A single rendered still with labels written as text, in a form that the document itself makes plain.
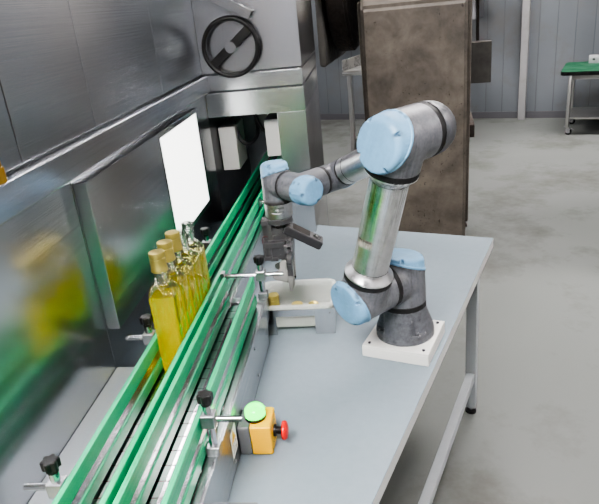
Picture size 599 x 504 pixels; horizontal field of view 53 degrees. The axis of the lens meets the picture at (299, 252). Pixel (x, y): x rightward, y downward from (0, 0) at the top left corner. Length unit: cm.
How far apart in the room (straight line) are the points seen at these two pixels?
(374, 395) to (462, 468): 99
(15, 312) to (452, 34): 280
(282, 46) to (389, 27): 125
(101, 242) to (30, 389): 35
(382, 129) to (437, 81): 232
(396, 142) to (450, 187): 250
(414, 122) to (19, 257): 76
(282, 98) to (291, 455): 141
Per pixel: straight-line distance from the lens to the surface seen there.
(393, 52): 348
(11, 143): 115
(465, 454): 246
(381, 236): 132
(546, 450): 253
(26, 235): 116
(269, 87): 233
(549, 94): 824
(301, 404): 146
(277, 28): 231
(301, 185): 149
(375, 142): 120
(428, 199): 368
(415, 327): 158
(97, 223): 134
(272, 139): 247
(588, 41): 814
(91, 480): 114
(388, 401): 145
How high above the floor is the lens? 162
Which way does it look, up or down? 22 degrees down
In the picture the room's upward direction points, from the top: 6 degrees counter-clockwise
